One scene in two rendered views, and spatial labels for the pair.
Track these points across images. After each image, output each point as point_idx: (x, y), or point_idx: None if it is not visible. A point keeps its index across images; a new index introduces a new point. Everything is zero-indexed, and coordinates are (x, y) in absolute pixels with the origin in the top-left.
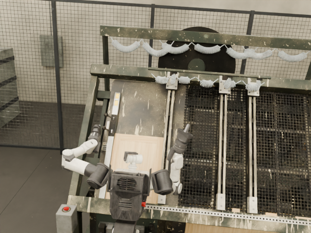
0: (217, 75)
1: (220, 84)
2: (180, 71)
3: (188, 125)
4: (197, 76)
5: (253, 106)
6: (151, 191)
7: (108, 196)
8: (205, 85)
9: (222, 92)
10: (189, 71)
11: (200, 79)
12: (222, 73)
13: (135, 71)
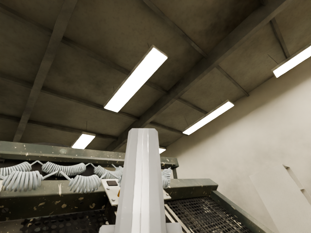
0: (106, 162)
1: (108, 192)
2: (16, 154)
3: (155, 132)
4: (56, 187)
5: (174, 217)
6: None
7: None
8: (84, 183)
9: (117, 202)
10: (44, 155)
11: (65, 190)
12: (115, 159)
13: None
